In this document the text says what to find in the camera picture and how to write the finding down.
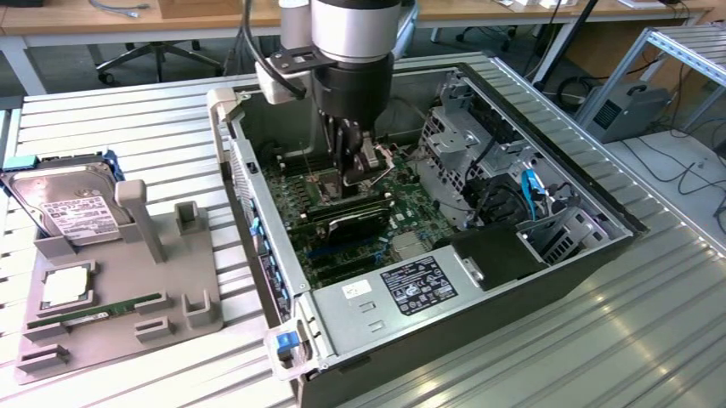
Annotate black expansion slot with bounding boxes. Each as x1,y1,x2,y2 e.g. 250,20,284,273
314,263,381,286
312,253,378,277

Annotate CPU socket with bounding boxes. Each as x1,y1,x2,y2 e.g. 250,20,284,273
310,170,346,203

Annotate graphics card with metal bracket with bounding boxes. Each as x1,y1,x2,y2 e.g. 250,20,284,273
286,202,394,252

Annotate open metal socket cover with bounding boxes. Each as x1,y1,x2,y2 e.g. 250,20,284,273
373,143,397,182

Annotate silver power supply unit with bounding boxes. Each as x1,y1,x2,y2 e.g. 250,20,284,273
305,246,497,358

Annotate blue disk caddy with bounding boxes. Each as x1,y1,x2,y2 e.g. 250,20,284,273
0,148,126,201

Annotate silver metal drive cage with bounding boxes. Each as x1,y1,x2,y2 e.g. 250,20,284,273
416,70,547,225

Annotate silver CPU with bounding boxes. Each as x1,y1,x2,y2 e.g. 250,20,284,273
38,267,93,312

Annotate dark camera cable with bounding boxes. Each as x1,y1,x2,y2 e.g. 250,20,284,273
241,0,308,102

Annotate grey control box with handle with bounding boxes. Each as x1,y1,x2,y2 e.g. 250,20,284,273
575,80,673,144

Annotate silver disk bay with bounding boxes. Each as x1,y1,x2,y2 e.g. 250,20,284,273
516,207,615,267

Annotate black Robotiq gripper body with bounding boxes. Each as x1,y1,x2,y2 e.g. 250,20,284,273
309,55,396,129

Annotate open black PC case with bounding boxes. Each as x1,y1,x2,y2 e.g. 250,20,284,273
205,62,651,408

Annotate green RAM stick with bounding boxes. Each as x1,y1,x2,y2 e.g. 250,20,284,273
308,198,393,218
25,292,164,332

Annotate blue SATA wire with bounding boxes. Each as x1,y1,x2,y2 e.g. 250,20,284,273
517,167,548,224

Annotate brown cardboard box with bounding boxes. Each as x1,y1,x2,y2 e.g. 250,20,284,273
160,0,242,20

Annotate grey hanging cable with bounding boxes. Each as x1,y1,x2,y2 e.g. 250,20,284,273
221,0,254,76

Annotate black office chair base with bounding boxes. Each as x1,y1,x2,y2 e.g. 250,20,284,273
456,25,517,52
93,40,225,84

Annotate wooden desk white frame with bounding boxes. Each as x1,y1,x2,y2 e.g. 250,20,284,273
0,0,282,97
416,0,716,84

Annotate silver chipset heatsink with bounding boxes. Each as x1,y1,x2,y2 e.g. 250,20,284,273
389,233,427,261

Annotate aluminium profile frame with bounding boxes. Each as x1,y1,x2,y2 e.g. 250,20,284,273
577,25,726,128

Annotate black power cable bundle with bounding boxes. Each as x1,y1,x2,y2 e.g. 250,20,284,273
459,173,532,226

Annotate silver hard disk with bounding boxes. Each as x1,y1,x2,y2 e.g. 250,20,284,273
0,163,136,248

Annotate grey network cable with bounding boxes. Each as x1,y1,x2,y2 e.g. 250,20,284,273
88,0,153,19

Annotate blue expansion slot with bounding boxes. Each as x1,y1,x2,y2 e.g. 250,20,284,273
305,242,369,258

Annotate black stand pole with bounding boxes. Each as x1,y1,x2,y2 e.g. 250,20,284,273
532,0,601,91

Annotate grey parts rack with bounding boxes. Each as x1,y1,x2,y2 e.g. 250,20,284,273
13,178,226,387

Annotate thin metal locking lever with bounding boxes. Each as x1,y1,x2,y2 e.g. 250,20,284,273
297,143,320,184

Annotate green motherboard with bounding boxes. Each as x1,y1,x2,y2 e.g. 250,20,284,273
257,138,460,290

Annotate black plastic air shroud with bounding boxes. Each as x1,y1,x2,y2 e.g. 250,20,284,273
433,223,549,292

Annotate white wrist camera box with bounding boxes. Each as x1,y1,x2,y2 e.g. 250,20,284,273
253,48,336,105

